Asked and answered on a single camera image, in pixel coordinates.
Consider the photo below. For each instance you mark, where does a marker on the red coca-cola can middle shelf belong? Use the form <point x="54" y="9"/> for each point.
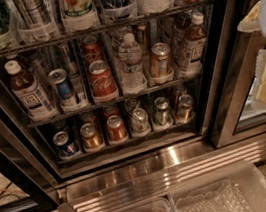
<point x="101" y="79"/>

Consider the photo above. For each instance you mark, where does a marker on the gold can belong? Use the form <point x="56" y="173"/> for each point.
<point x="90" y="136"/>
<point x="184" y="107"/>

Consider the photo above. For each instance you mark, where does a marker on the gold can bottom left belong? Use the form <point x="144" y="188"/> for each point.
<point x="90" y="136"/>

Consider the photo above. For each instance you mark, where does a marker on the right clear plastic bin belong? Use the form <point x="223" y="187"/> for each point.
<point x="239" y="187"/>

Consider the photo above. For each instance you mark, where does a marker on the tea bottle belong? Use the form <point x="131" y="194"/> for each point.
<point x="192" y="44"/>
<point x="29" y="91"/>

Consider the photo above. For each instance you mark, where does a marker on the silver bottle top shelf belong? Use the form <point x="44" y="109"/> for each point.
<point x="33" y="12"/>

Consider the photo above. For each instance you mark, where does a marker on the steel fridge bottom grille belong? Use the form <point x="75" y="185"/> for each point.
<point x="152" y="176"/>

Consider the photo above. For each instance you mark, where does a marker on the tea bottle middle left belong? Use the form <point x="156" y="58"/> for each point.
<point x="29" y="91"/>

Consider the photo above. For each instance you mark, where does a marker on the gold can bottom right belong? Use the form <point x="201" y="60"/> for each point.
<point x="184" y="107"/>

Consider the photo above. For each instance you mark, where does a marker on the green can bottom shelf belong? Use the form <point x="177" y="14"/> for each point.
<point x="161" y="112"/>

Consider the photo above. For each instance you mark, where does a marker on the tea bottle middle right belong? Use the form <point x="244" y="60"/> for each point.
<point x="192" y="44"/>

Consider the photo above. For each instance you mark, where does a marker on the right fridge glass door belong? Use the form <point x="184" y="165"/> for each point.
<point x="234" y="72"/>

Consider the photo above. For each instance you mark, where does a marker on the gold can middle shelf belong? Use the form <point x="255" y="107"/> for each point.
<point x="159" y="60"/>

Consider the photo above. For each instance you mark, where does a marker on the red can bottom shelf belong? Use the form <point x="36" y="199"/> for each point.
<point x="116" y="128"/>

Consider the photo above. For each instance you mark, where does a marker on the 7up bottle top shelf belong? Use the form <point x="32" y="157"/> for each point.
<point x="75" y="8"/>

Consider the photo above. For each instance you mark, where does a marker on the blue pepsi can bottom shelf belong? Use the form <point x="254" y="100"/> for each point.
<point x="65" y="145"/>

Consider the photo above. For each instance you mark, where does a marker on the blue can middle shelf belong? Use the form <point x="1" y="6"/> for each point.
<point x="61" y="83"/>

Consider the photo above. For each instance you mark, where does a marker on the clear water bottle middle shelf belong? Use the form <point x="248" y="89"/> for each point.
<point x="130" y="58"/>

